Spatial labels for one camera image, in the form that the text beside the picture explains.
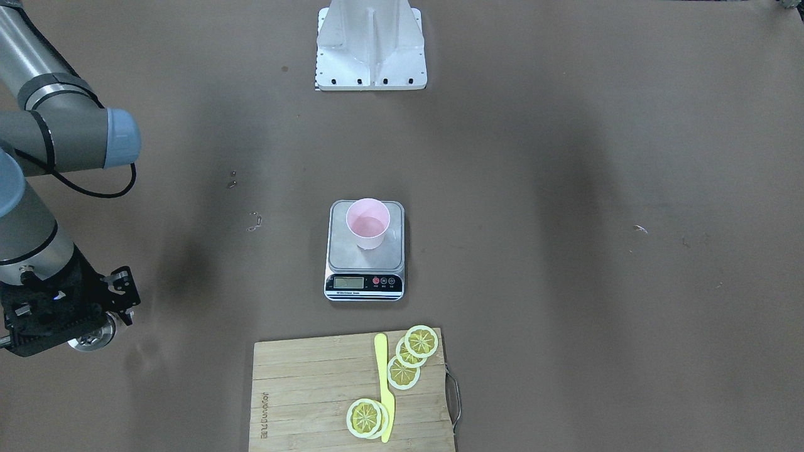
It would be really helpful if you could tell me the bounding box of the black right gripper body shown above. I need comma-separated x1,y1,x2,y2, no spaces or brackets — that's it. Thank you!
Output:
1,249,120,357

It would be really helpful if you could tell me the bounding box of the clear glass sauce bottle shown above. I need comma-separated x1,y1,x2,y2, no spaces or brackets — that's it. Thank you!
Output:
68,313,117,353

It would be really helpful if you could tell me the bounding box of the pink plastic cup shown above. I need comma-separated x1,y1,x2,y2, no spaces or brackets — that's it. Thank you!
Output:
345,198,391,250

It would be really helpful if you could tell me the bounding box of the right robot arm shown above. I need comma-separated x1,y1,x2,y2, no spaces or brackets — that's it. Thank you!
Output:
1,1,141,357

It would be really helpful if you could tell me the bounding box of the silver kitchen scale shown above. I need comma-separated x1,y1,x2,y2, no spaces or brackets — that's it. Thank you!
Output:
323,200,405,301

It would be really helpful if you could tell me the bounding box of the bamboo cutting board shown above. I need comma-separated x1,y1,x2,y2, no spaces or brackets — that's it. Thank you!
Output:
249,333,460,451

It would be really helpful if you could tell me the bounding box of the yellow plastic knife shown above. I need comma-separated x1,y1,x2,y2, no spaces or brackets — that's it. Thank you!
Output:
374,333,396,443

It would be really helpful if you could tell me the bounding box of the lemon slice far end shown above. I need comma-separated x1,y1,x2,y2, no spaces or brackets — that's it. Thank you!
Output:
345,398,391,439

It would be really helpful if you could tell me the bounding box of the lemon slice near handle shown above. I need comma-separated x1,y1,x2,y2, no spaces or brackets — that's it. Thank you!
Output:
403,325,439,358

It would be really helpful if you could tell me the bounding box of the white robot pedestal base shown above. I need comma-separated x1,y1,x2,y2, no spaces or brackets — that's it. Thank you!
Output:
314,1,428,92

